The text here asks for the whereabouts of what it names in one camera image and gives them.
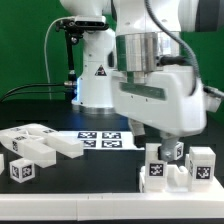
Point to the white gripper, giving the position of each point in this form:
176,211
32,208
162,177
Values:
162,100

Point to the white L-shaped fence frame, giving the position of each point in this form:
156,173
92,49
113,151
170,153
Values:
113,206

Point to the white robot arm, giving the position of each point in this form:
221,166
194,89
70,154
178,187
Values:
148,39

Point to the white tagged chair part rear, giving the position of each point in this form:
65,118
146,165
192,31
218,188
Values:
66,145

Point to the paper sheet with tags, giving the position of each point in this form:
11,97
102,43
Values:
104,140

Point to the long white chair back part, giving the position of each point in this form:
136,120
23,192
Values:
29,148

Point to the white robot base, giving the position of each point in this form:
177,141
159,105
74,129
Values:
94,94

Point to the white tagged cube left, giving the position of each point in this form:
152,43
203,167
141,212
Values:
22,170

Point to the white chair seat part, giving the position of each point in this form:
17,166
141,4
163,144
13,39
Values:
177,179

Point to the black camera on stand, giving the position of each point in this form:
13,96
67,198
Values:
74,28

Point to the white part at left edge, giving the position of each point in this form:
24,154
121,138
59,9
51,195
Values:
1,163

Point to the small white tagged cube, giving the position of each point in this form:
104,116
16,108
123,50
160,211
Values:
177,150

